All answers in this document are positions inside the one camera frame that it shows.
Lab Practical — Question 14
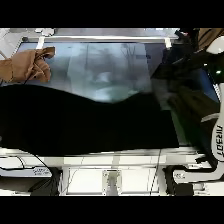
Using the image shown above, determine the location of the brown garment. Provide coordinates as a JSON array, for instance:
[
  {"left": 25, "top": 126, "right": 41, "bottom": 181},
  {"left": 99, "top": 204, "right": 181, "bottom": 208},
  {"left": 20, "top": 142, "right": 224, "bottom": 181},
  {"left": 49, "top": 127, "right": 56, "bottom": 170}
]
[{"left": 0, "top": 46, "right": 56, "bottom": 84}]

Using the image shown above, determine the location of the black cable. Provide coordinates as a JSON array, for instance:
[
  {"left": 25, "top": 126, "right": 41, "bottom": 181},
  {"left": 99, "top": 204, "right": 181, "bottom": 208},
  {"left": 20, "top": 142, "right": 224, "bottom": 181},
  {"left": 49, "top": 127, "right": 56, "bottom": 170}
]
[{"left": 149, "top": 149, "right": 163, "bottom": 197}]

